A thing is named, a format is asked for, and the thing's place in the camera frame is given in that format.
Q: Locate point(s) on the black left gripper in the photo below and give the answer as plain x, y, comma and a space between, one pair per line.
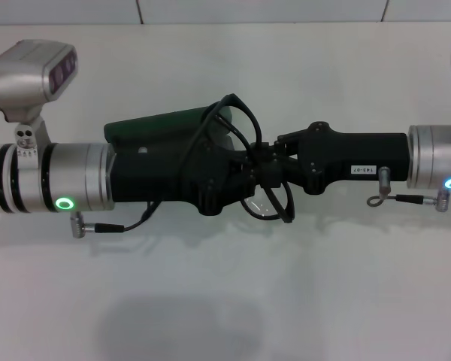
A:
165, 176

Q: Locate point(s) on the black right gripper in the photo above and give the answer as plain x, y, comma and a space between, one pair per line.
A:
353, 154

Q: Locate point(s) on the black glasses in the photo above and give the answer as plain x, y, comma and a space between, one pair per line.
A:
236, 99

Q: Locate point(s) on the green glasses case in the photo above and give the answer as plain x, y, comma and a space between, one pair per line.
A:
154, 124

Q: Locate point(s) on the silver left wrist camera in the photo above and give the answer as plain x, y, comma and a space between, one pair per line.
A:
22, 75

